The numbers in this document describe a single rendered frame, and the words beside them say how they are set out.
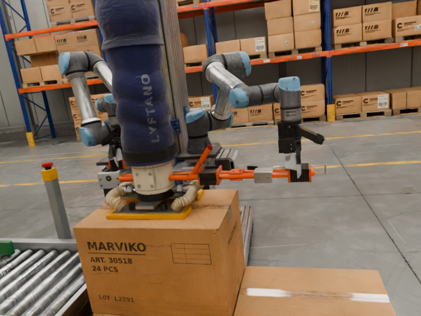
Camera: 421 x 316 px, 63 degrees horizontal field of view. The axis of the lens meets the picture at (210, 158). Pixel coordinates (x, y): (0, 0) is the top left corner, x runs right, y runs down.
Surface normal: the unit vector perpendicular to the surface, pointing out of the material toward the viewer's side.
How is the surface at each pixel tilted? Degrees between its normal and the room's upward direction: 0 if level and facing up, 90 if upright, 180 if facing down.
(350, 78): 90
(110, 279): 90
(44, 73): 90
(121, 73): 76
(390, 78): 90
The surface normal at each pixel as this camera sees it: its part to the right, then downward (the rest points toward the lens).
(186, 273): -0.24, 0.26
